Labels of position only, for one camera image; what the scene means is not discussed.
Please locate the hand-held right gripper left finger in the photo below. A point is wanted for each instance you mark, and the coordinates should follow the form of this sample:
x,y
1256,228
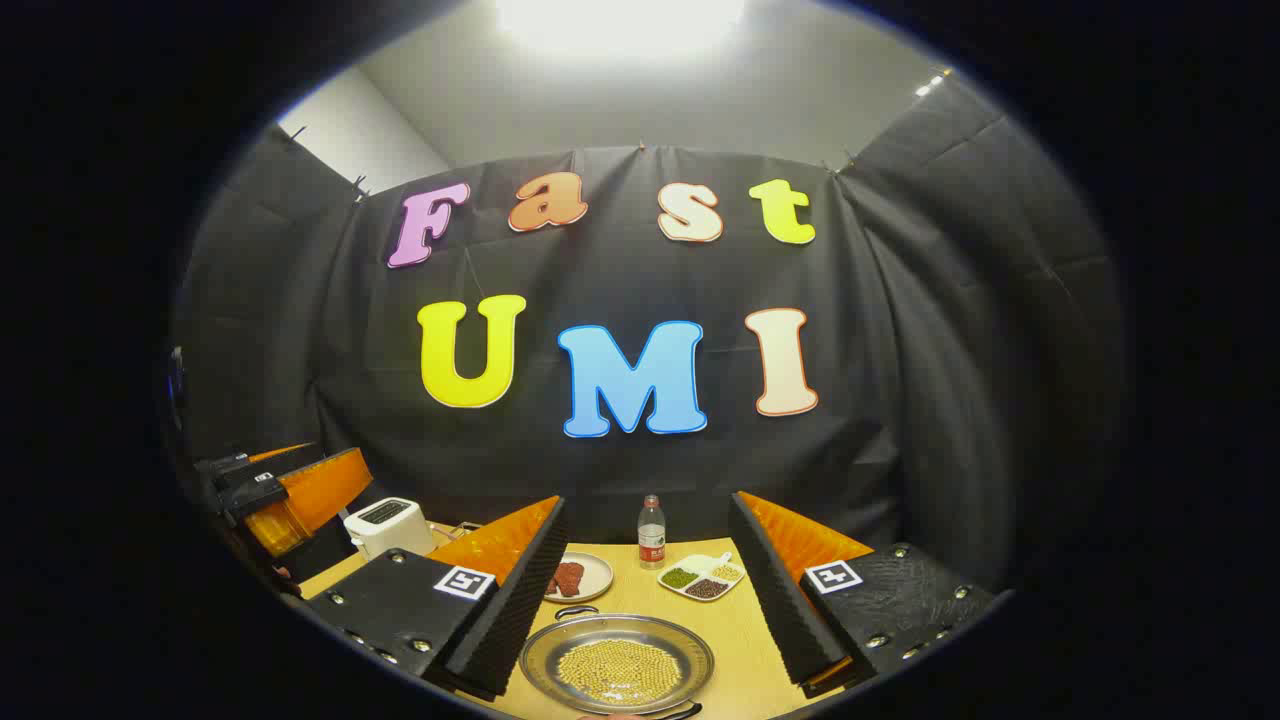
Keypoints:
x,y
520,600

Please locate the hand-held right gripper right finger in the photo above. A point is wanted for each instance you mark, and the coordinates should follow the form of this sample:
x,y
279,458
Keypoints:
x,y
775,600

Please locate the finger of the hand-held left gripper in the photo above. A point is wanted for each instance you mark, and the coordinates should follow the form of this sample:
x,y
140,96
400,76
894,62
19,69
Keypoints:
x,y
280,453
320,490

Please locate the stainless steel pot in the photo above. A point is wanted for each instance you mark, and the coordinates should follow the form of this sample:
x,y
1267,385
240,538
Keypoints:
x,y
540,660

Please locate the small yellow bean pile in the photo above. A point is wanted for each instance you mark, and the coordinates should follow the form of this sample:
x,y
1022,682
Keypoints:
x,y
727,572

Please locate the dark red bean pile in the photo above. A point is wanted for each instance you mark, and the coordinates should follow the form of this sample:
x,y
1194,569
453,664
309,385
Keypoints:
x,y
706,588

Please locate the white toaster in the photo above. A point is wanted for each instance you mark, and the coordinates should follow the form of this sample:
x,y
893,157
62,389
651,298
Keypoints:
x,y
385,530

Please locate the round white plate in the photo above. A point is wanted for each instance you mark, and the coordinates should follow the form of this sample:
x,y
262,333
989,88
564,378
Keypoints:
x,y
598,575

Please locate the white divided dish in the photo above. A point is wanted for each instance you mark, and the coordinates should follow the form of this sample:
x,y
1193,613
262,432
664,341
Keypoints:
x,y
700,565

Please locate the green mung bean pile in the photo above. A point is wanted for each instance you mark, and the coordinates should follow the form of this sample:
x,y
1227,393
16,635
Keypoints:
x,y
679,577

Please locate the large soybean pile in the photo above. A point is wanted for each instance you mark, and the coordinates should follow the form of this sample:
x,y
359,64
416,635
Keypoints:
x,y
620,670

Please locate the clear plastic water bottle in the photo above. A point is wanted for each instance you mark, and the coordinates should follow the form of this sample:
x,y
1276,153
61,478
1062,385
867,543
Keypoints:
x,y
651,535

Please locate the small ceiling light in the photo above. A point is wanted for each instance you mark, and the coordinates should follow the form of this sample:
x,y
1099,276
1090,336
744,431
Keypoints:
x,y
930,85

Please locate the large ceiling light panel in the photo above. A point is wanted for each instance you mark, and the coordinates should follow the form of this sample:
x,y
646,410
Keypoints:
x,y
620,20

